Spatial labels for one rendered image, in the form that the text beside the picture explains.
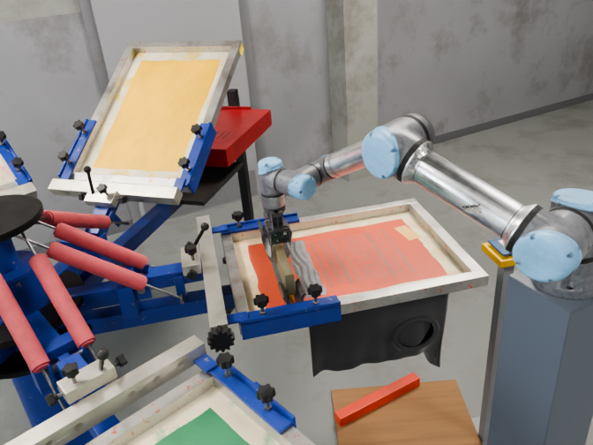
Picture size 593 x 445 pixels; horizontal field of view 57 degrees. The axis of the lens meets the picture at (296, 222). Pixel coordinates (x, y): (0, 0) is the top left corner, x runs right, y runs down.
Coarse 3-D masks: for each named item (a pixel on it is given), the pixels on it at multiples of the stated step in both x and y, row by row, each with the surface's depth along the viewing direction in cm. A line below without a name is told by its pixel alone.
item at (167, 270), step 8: (176, 264) 181; (152, 272) 178; (160, 272) 178; (168, 272) 178; (176, 272) 177; (152, 280) 177; (160, 280) 177; (168, 280) 178; (184, 280) 179; (200, 280) 180; (160, 288) 179
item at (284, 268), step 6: (276, 246) 183; (282, 246) 184; (276, 252) 180; (282, 252) 180; (276, 258) 181; (282, 258) 176; (276, 264) 184; (282, 264) 173; (288, 264) 173; (282, 270) 171; (288, 270) 170; (282, 276) 172; (288, 276) 168; (282, 282) 175; (288, 282) 169; (294, 282) 169; (288, 288) 170; (294, 288) 170; (288, 294) 171
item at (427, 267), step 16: (416, 256) 191; (432, 256) 190; (272, 272) 189; (320, 272) 186; (416, 272) 182; (432, 272) 181; (272, 288) 180; (336, 288) 178; (352, 288) 177; (368, 288) 176; (272, 304) 173
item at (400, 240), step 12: (348, 228) 212; (360, 228) 211; (372, 228) 210; (384, 228) 209; (312, 240) 205; (396, 240) 201; (408, 240) 200; (252, 252) 201; (264, 252) 201; (252, 264) 194; (264, 264) 193; (312, 264) 191
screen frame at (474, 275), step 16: (352, 208) 218; (368, 208) 217; (384, 208) 217; (400, 208) 218; (416, 208) 214; (304, 224) 212; (320, 224) 214; (432, 224) 202; (224, 240) 203; (448, 240) 191; (464, 256) 182; (464, 272) 180; (480, 272) 173; (240, 288) 176; (400, 288) 169; (416, 288) 169; (432, 288) 169; (448, 288) 170; (464, 288) 172; (240, 304) 168; (352, 304) 165; (368, 304) 166; (384, 304) 168
